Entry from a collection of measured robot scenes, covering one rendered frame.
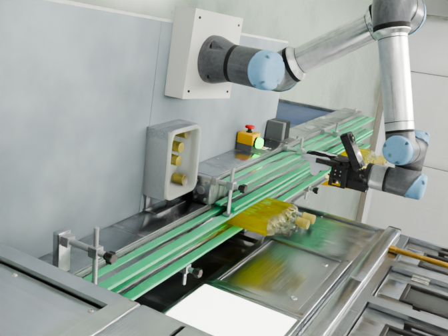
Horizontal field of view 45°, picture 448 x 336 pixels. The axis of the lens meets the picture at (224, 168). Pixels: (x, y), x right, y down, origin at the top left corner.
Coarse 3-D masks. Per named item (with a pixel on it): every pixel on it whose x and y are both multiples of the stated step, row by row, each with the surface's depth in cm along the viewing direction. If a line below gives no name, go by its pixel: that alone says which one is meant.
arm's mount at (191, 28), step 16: (176, 16) 164; (192, 16) 161; (208, 16) 166; (224, 16) 173; (176, 32) 164; (192, 32) 162; (208, 32) 168; (224, 32) 175; (240, 32) 183; (176, 48) 165; (192, 48) 164; (176, 64) 166; (192, 64) 166; (176, 80) 167; (192, 80) 168; (176, 96) 167; (192, 96) 170; (208, 96) 178; (224, 96) 186
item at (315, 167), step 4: (304, 156) 166; (308, 156) 166; (312, 156) 165; (316, 156) 165; (308, 160) 165; (312, 160) 164; (312, 164) 165; (316, 164) 165; (320, 164) 165; (312, 168) 166; (316, 168) 165; (320, 168) 165; (324, 168) 164; (328, 168) 164; (312, 172) 166; (316, 172) 166
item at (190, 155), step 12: (180, 132) 166; (192, 132) 177; (168, 144) 163; (192, 144) 178; (168, 156) 164; (192, 156) 179; (168, 168) 165; (180, 168) 182; (192, 168) 180; (168, 180) 166; (192, 180) 181; (168, 192) 168; (180, 192) 175
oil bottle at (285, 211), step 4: (256, 204) 199; (260, 204) 200; (264, 204) 200; (268, 204) 200; (272, 204) 201; (264, 208) 197; (268, 208) 197; (272, 208) 197; (276, 208) 197; (280, 208) 198; (284, 208) 198; (280, 212) 195; (284, 212) 195; (288, 212) 196; (284, 216) 194; (288, 216) 194; (288, 220) 195
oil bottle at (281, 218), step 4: (248, 208) 195; (252, 208) 195; (256, 208) 196; (260, 208) 196; (260, 212) 192; (264, 212) 193; (268, 212) 193; (272, 212) 194; (276, 212) 194; (272, 216) 190; (276, 216) 190; (280, 216) 191; (280, 220) 189; (284, 220) 191; (280, 224) 190
